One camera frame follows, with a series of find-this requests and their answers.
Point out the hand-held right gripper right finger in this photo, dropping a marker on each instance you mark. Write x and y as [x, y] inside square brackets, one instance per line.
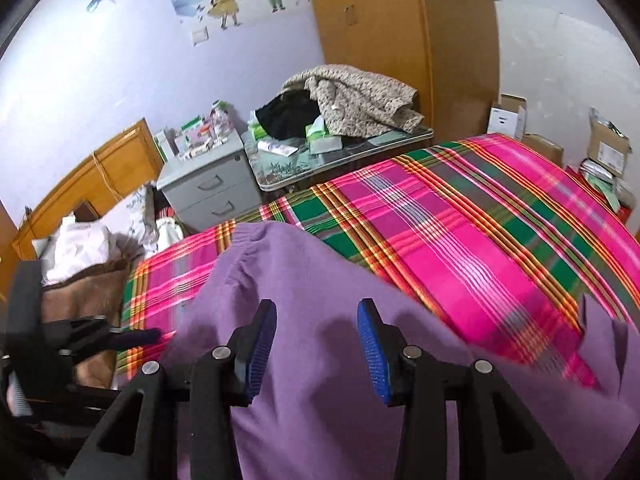
[372, 350]

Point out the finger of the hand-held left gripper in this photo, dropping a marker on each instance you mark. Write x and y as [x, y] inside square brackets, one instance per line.
[137, 338]

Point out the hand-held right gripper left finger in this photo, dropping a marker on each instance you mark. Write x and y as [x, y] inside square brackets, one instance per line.
[260, 350]

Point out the purple garment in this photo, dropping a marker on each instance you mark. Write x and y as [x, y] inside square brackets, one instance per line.
[320, 310]

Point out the brown fleece blanket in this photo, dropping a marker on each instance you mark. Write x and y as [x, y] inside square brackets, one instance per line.
[85, 295]

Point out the white cloth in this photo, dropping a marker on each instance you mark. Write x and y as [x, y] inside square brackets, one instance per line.
[75, 250]

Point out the white bag with red trim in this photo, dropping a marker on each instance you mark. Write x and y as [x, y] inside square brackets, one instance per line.
[167, 230]

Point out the floral pillow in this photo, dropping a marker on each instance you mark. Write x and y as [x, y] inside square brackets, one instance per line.
[132, 215]

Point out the pink green plaid bed sheet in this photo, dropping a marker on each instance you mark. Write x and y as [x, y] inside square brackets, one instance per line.
[450, 220]

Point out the grey drawer cabinet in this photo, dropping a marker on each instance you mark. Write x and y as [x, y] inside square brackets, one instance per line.
[210, 185]

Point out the wooden headboard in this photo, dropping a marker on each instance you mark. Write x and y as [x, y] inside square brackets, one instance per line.
[115, 165]

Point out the glass-top table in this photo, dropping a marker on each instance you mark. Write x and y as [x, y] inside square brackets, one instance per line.
[320, 165]

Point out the white tube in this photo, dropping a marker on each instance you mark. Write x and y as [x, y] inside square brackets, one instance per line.
[277, 148]

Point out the pile of medicine boxes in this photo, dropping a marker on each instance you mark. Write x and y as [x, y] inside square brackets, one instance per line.
[200, 135]

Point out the green tissue pack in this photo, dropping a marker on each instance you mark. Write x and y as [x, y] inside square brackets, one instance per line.
[322, 137]
[257, 131]

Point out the black garment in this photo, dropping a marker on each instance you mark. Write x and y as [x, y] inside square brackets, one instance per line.
[287, 117]

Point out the beige floral garment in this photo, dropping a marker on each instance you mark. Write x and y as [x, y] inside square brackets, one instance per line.
[360, 100]

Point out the brown cardboard box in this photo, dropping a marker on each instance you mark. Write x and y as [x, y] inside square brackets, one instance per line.
[542, 150]

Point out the white cardboard box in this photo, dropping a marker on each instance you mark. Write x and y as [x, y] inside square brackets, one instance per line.
[505, 120]

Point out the plastic packages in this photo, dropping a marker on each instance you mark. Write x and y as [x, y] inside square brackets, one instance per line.
[602, 182]

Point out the labelled cardboard parcel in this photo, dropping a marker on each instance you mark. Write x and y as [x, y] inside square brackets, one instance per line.
[607, 147]

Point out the wooden wardrobe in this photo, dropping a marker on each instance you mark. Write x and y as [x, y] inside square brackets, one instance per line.
[390, 35]

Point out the white wall switch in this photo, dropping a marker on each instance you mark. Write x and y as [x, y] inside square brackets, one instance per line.
[201, 36]

